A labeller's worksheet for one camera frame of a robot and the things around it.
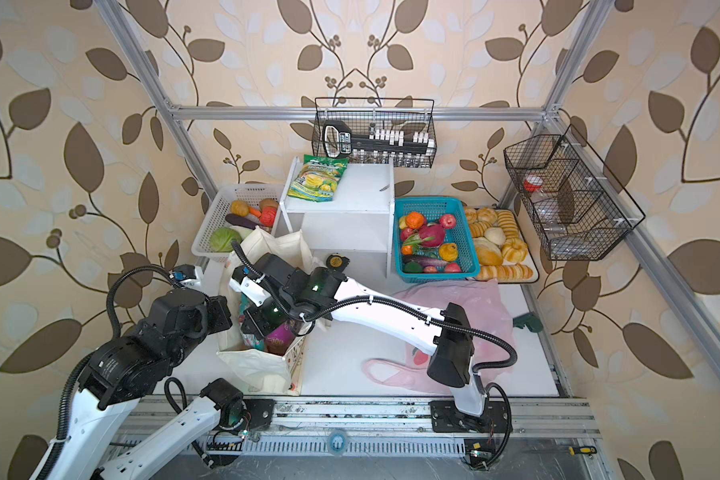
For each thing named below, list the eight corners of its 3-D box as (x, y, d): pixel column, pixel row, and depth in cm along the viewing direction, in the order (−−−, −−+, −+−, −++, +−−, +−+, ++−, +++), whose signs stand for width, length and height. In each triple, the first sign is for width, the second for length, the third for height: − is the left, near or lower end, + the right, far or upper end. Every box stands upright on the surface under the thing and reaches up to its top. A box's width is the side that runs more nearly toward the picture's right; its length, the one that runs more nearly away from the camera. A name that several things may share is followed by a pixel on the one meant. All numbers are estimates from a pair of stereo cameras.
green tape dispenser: (515, 332, 90) (519, 328, 88) (510, 316, 94) (514, 312, 91) (539, 332, 90) (543, 328, 88) (533, 316, 94) (537, 312, 91)
